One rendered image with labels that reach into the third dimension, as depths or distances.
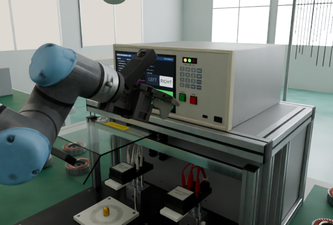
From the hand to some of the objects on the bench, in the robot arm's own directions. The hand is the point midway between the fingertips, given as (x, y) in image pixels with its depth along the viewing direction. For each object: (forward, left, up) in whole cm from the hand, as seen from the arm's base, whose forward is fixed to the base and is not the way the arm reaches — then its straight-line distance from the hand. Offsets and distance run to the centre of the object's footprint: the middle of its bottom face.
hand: (166, 99), depth 76 cm
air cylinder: (+9, -5, -42) cm, 43 cm away
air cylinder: (+8, +19, -43) cm, 48 cm away
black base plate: (-4, +6, -44) cm, 45 cm away
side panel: (+36, -23, -43) cm, 61 cm away
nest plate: (-7, +18, -43) cm, 47 cm away
